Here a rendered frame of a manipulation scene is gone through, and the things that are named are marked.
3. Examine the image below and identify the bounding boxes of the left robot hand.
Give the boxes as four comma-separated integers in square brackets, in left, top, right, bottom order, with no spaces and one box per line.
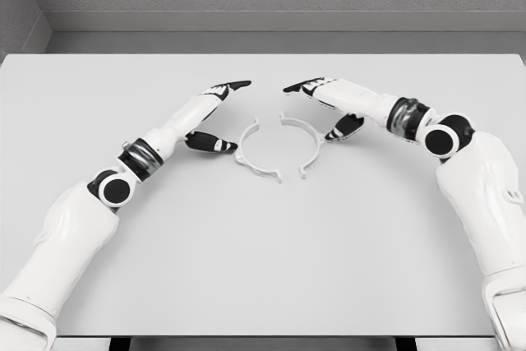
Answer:
[163,80,252,156]

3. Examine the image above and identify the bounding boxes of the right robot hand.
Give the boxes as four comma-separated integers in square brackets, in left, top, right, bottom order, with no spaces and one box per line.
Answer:
[282,76,374,142]

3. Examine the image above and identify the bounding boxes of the white table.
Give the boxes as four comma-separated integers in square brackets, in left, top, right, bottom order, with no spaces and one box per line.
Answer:
[0,53,526,351]

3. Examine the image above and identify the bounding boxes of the white half-ring pipe clamp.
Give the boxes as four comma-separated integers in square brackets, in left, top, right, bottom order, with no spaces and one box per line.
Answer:
[233,117,284,185]
[279,112,325,181]

